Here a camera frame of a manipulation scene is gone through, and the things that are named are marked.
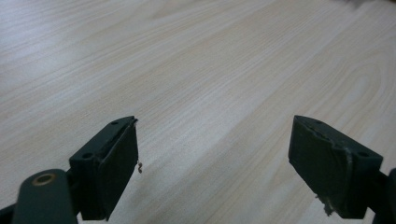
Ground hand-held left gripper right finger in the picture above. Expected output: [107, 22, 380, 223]
[288, 115, 384, 220]

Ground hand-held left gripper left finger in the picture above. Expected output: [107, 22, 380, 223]
[68, 116, 139, 222]

